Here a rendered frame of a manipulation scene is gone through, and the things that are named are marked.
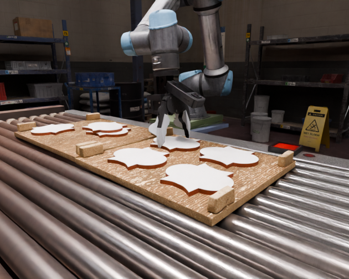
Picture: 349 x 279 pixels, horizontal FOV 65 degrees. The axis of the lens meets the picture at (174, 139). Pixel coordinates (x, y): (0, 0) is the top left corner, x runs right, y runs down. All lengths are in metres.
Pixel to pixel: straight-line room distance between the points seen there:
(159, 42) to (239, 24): 5.66
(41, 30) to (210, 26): 4.21
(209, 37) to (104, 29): 5.30
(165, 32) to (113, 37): 5.79
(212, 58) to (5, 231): 1.03
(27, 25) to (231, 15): 3.95
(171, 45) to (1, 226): 0.55
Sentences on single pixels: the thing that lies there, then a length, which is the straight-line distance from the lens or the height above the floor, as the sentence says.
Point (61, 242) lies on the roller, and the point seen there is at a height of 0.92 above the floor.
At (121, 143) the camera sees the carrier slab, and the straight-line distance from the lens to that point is 0.82.
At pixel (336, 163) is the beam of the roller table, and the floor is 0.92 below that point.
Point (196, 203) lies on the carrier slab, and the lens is 0.46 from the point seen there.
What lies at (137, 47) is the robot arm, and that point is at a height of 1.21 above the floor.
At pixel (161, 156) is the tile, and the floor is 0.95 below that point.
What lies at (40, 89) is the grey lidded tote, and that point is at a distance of 5.15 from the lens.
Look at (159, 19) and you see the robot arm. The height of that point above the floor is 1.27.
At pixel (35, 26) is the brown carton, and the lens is 5.19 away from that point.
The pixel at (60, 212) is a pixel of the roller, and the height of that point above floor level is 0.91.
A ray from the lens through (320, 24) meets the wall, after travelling 5.61.
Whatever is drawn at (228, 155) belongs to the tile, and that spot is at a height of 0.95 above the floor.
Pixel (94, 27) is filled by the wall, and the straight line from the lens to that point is 6.33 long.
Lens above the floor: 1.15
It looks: 15 degrees down
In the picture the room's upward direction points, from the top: straight up
